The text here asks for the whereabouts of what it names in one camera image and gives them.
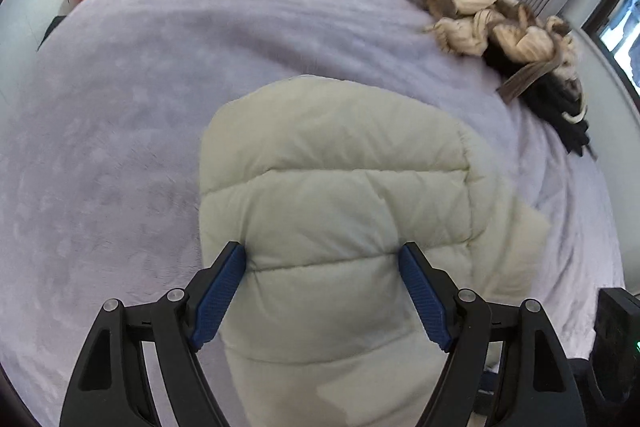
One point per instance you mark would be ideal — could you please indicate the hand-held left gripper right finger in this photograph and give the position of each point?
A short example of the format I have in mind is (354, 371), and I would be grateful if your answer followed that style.
(422, 292)

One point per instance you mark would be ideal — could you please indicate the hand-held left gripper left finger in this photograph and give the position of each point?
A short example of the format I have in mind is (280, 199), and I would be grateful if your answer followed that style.
(220, 292)

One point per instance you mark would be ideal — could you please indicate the cream puffer jacket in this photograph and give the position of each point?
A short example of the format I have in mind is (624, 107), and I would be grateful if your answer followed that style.
(340, 187)

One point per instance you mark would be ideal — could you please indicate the lilac fleece blanket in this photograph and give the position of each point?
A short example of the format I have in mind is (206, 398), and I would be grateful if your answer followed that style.
(150, 107)

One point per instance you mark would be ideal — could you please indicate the black clothing pile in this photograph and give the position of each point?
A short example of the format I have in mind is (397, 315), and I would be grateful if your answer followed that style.
(550, 107)

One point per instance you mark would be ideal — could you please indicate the beige striped garment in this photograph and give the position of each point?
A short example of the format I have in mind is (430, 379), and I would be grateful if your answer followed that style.
(475, 32)

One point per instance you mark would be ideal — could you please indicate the dark framed window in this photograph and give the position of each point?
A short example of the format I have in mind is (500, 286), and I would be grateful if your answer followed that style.
(625, 32)

